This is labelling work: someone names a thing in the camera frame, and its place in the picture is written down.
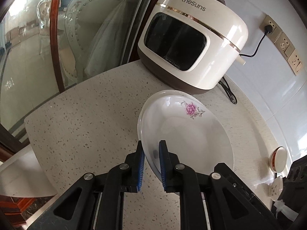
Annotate red wooden door frame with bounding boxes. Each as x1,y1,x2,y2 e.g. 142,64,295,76
50,0,65,93

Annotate cream rice cooker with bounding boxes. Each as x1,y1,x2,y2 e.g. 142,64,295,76
137,0,248,94

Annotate black power cable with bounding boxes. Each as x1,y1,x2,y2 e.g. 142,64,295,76
218,25,274,105

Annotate red rimmed white bowl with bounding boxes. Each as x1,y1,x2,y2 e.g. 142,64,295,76
269,146,288,173

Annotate white ornate chair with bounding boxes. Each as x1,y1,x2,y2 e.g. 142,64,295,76
35,0,145,84

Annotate small floral dish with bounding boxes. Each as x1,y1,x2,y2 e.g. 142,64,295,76
268,176,283,201

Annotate gold wall socket panel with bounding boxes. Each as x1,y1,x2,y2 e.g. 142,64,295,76
260,15,303,76

